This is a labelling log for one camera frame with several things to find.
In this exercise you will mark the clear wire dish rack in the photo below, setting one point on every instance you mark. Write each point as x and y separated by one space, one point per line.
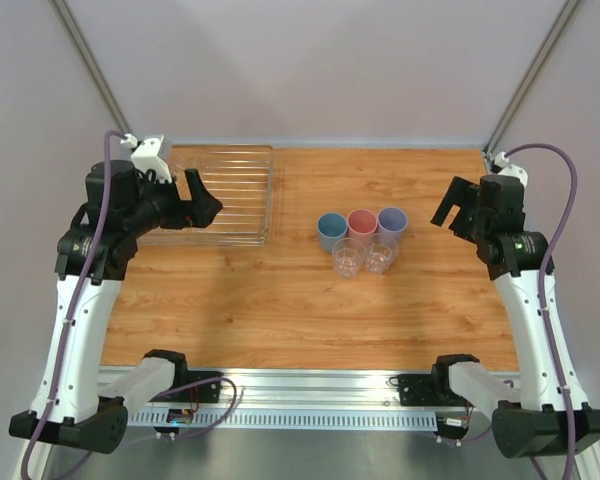
241 177

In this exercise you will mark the left aluminium corner post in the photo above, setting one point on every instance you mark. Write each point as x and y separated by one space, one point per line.
77 38

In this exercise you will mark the blue plastic cup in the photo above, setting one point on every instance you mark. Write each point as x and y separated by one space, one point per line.
331 227

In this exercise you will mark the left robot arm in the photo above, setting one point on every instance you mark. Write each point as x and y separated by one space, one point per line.
123 203

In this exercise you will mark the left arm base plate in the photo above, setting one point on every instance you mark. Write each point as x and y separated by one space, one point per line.
194 386

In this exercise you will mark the slotted cable duct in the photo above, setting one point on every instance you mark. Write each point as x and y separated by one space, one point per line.
250 418

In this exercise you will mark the right aluminium corner post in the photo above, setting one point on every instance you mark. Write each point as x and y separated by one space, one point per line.
557 29

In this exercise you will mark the right clear glass tumbler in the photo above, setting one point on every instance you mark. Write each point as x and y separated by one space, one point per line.
381 251

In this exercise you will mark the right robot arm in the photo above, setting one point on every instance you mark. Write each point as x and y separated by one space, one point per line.
549 414

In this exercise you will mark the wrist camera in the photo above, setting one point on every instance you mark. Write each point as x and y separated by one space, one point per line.
150 153
501 164

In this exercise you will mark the aluminium corner post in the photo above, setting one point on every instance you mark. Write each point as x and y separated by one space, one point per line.
77 38
557 29

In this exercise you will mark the purple plastic cup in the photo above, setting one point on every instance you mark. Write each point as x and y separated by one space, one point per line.
392 223

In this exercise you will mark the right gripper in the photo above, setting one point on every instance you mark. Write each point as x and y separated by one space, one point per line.
461 218

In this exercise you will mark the left clear glass tumbler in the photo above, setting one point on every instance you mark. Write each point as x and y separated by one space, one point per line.
348 256

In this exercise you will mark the clear glass tumbler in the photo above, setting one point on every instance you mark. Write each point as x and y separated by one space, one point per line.
348 256
381 251

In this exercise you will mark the pink plastic cup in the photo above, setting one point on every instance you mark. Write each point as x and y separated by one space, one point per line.
362 225

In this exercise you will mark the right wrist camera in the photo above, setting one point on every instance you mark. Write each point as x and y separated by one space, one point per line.
501 164

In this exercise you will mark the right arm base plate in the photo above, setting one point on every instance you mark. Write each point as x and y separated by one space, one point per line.
419 390

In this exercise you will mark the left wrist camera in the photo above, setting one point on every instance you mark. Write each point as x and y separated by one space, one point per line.
150 153

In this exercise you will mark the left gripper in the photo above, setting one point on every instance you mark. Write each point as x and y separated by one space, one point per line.
198 212

